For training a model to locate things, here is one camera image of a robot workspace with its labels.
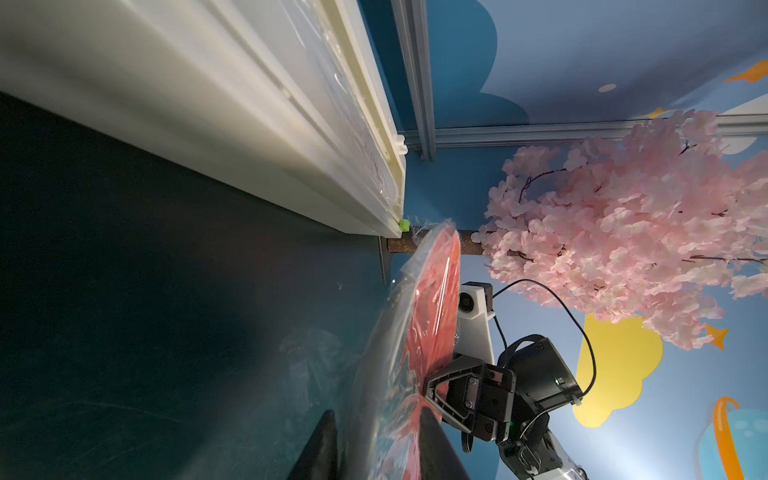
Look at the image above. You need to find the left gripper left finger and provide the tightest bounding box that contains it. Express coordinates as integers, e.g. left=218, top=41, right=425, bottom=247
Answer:
left=287, top=410, right=339, bottom=480

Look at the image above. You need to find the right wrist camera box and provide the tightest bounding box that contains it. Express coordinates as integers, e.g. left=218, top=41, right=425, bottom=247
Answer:
left=454, top=282, right=495, bottom=364

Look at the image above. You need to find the white plastic wrap dispenser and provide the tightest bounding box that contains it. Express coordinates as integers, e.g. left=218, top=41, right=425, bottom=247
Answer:
left=1, top=1, right=407, bottom=238

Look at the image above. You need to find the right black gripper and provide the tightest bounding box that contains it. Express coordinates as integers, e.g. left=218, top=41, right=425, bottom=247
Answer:
left=424, top=334, right=584, bottom=444

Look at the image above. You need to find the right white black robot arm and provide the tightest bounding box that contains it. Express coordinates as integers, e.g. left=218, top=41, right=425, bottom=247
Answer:
left=424, top=334, right=587, bottom=479

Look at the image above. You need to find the pink artificial blossom tree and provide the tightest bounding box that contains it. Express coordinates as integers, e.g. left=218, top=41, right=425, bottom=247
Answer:
left=469, top=110, right=767, bottom=350

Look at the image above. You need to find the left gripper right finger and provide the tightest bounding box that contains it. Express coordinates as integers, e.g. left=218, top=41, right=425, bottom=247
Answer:
left=419, top=407, right=470, bottom=480

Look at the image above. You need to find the red and teal floral plate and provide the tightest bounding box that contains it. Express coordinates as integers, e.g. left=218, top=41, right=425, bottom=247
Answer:
left=344, top=221, right=463, bottom=480

